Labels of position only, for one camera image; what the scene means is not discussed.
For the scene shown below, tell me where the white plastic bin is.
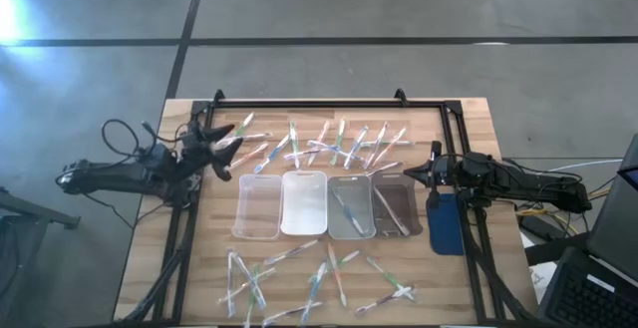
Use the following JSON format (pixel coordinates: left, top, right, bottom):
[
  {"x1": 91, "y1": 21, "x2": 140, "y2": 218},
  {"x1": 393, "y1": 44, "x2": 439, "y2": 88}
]
[{"x1": 279, "y1": 169, "x2": 329, "y2": 237}]

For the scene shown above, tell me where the black laptop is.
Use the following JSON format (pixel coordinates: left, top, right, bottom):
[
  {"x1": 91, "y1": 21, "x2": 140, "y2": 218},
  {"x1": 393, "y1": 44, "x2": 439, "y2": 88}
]
[{"x1": 535, "y1": 245, "x2": 638, "y2": 328}]

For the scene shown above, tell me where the black metal stand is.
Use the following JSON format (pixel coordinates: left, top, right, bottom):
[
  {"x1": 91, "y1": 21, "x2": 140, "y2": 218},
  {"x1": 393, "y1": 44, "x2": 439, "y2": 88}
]
[{"x1": 0, "y1": 185, "x2": 82, "y2": 230}]

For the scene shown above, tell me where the upper pile of wrapped toothbrushes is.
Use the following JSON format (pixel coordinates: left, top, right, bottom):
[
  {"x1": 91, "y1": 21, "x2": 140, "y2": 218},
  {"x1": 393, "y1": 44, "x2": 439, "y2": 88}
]
[{"x1": 252, "y1": 132, "x2": 293, "y2": 175}]

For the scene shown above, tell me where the white paper sheet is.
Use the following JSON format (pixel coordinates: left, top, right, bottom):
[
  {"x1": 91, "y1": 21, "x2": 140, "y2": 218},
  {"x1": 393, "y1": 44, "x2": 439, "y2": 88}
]
[{"x1": 527, "y1": 262, "x2": 560, "y2": 290}]

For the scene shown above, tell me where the grey plastic bin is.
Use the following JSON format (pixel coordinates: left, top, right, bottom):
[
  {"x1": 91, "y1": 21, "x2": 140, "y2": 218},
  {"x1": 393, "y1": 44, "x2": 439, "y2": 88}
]
[{"x1": 326, "y1": 173, "x2": 378, "y2": 242}]

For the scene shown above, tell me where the dark grey monitor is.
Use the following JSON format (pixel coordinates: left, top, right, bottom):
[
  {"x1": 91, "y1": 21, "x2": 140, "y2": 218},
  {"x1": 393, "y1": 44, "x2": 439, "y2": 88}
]
[{"x1": 585, "y1": 133, "x2": 638, "y2": 272}]

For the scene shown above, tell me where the black power brick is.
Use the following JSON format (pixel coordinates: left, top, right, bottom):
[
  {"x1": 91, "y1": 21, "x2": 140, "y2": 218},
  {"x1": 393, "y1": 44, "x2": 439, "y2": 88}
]
[{"x1": 519, "y1": 214, "x2": 553, "y2": 242}]

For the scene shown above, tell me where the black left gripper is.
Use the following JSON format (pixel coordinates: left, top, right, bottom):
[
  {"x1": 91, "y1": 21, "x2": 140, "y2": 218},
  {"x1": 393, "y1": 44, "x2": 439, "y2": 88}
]
[{"x1": 171, "y1": 122, "x2": 245, "y2": 183}]

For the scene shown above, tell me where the smoky brown plastic bin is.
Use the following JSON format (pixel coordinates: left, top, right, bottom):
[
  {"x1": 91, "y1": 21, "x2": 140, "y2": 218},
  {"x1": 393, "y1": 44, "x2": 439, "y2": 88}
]
[{"x1": 370, "y1": 170, "x2": 425, "y2": 239}]

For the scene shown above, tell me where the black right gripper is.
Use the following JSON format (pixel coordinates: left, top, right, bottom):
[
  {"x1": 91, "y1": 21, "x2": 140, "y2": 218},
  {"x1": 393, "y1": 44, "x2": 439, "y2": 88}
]
[{"x1": 403, "y1": 140, "x2": 482, "y2": 210}]

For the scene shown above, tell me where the clear plastic bin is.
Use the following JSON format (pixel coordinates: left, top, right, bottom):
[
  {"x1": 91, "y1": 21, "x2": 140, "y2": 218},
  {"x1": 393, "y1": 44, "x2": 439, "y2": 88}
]
[{"x1": 230, "y1": 172, "x2": 284, "y2": 241}]

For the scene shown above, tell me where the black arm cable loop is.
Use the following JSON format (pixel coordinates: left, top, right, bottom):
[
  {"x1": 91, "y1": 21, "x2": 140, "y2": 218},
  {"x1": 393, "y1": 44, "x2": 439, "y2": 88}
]
[{"x1": 101, "y1": 118, "x2": 156, "y2": 160}]

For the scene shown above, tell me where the blue toothbrush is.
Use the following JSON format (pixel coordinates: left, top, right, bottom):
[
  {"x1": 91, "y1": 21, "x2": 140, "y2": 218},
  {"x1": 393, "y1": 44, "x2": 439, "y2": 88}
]
[
  {"x1": 342, "y1": 125, "x2": 370, "y2": 170},
  {"x1": 306, "y1": 139, "x2": 365, "y2": 164},
  {"x1": 299, "y1": 259, "x2": 329, "y2": 326},
  {"x1": 231, "y1": 250, "x2": 269, "y2": 311},
  {"x1": 330, "y1": 186, "x2": 369, "y2": 235}
]

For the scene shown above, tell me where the blue mat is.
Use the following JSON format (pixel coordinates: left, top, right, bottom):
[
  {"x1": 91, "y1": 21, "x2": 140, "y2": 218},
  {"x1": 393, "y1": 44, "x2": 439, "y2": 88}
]
[{"x1": 425, "y1": 191, "x2": 468, "y2": 257}]

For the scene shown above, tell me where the black aluminium table frame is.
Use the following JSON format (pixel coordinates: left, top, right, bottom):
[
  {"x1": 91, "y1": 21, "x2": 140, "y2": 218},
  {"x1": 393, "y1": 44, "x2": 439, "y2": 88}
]
[{"x1": 112, "y1": 87, "x2": 544, "y2": 328}]

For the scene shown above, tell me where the purple toothbrush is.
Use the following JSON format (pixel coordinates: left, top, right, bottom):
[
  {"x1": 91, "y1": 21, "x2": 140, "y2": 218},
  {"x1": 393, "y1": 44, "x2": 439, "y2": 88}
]
[
  {"x1": 213, "y1": 132, "x2": 274, "y2": 146},
  {"x1": 260, "y1": 301, "x2": 325, "y2": 328},
  {"x1": 225, "y1": 246, "x2": 237, "y2": 319},
  {"x1": 282, "y1": 146, "x2": 341, "y2": 163},
  {"x1": 261, "y1": 238, "x2": 321, "y2": 267},
  {"x1": 353, "y1": 284, "x2": 416, "y2": 317},
  {"x1": 363, "y1": 160, "x2": 405, "y2": 178}
]

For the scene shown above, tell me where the yellow cable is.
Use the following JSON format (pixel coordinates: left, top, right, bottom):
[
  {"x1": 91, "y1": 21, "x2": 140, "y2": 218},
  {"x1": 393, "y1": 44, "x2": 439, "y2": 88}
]
[{"x1": 515, "y1": 187, "x2": 617, "y2": 219}]

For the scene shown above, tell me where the white cable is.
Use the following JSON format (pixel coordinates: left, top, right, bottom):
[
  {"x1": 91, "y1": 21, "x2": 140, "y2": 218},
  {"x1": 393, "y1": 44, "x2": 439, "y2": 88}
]
[{"x1": 545, "y1": 158, "x2": 624, "y2": 173}]

